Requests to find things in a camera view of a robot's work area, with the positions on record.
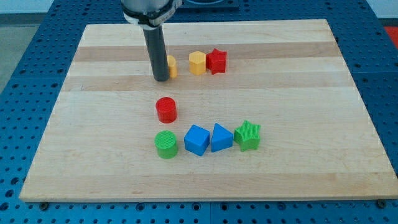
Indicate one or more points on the yellow heart block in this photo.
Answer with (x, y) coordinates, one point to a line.
(172, 64)

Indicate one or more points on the green cylinder block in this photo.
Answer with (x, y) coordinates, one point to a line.
(166, 144)

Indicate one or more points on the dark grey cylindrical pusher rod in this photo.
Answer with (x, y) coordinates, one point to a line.
(157, 53)

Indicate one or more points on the red star block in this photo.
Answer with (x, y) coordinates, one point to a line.
(216, 61)

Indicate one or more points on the red cylinder block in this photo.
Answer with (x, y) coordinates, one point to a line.
(166, 110)

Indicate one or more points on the green star block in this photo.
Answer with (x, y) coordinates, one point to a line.
(247, 136)

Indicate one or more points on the blue cube block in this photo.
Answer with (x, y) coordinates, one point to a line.
(197, 140)

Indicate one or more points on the yellow hexagon block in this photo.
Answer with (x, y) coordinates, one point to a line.
(197, 62)

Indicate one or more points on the light wooden board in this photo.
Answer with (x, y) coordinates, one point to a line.
(317, 139)

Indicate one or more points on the blue triangle block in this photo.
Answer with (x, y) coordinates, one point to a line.
(221, 138)

